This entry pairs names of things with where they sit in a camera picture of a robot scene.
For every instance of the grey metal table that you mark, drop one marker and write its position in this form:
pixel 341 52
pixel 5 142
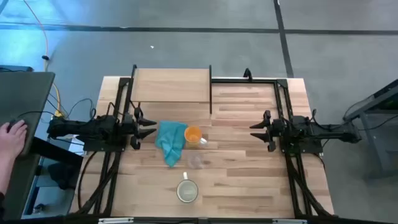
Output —
pixel 376 105

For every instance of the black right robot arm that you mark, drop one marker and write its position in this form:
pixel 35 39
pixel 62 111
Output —
pixel 323 132

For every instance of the teal cloth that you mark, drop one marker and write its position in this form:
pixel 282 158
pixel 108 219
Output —
pixel 169 140

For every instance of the wooden shelf board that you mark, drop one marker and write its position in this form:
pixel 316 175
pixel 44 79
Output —
pixel 171 85

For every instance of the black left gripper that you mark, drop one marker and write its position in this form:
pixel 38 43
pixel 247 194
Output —
pixel 130 130

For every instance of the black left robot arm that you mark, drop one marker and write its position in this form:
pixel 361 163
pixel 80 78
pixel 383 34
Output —
pixel 77 128

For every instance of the dark grey desk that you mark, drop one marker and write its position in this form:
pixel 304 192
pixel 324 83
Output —
pixel 21 93

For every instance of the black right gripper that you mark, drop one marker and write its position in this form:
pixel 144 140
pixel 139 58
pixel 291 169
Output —
pixel 277 130

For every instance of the silver bracket plate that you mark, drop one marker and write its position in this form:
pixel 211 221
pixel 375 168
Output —
pixel 289 221
pixel 115 220

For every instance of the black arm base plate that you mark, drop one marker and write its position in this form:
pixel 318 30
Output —
pixel 306 147
pixel 102 147

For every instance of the small clear glass cup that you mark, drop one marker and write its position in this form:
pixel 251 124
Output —
pixel 195 161

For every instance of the person's hand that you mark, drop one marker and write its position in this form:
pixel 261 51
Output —
pixel 12 138

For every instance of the black aluminium frame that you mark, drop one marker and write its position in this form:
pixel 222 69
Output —
pixel 105 174
pixel 290 174

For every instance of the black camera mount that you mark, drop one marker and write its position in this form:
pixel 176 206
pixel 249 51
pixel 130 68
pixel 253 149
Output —
pixel 247 74

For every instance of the person's forearm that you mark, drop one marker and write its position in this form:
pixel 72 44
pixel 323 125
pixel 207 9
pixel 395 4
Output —
pixel 4 174

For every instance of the black bag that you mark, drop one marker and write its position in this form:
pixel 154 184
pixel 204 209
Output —
pixel 62 175

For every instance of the metal mug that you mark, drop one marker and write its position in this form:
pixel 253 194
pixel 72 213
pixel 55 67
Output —
pixel 187 190

